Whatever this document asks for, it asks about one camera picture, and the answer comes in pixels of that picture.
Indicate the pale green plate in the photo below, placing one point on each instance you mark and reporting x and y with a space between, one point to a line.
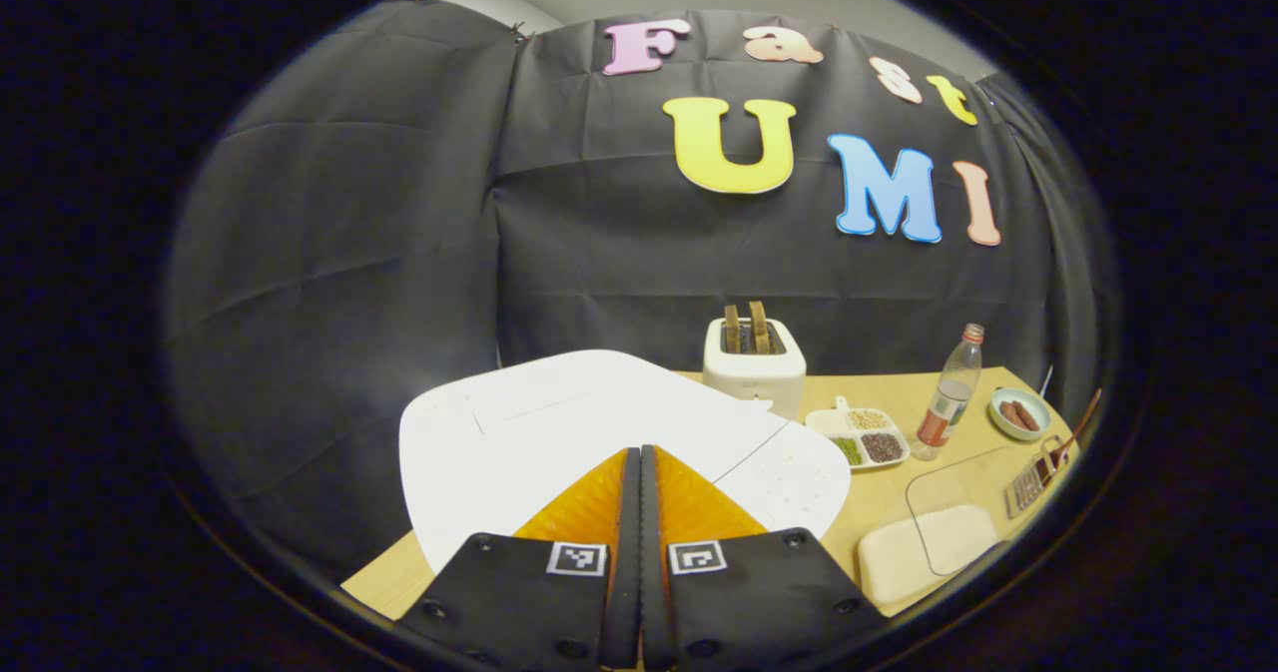
1038 430

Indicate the brown wooden spoon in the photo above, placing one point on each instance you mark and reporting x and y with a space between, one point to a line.
1078 427

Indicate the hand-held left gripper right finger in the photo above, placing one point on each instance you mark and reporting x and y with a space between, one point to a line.
654 572

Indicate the white divided bean tray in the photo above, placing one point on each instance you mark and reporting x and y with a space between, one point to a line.
834 422

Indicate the white rice cooker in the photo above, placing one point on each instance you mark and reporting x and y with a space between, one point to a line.
559 432

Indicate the black backdrop cloth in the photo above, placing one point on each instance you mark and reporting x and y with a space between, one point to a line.
349 253

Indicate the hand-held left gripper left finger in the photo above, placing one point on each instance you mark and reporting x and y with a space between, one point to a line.
624 572

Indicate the clear box of rice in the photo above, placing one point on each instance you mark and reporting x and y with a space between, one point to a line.
919 552

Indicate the brown meat slice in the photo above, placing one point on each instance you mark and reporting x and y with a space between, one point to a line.
1010 414
1028 416

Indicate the clear plastic bottle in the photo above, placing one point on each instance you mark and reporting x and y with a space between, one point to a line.
949 402

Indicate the white toaster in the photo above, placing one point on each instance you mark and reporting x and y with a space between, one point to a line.
754 377

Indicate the brown bread slice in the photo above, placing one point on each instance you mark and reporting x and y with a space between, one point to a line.
759 328
732 330

